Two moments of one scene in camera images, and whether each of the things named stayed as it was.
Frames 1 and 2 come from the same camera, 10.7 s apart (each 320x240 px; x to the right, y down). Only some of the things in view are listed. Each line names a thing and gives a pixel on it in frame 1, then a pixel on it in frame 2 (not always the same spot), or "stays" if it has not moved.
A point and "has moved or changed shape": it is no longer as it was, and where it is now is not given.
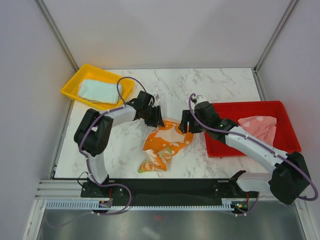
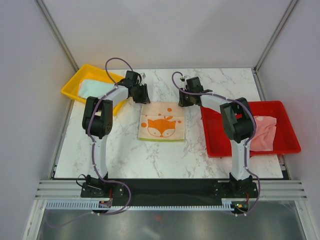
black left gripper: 157,120 -> 144,98
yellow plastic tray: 70,89 stays
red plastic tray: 286,140 stays
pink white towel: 263,127 stays
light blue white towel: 100,91 stays
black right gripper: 187,116 -> 182,102
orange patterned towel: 161,143 has moved or changed shape
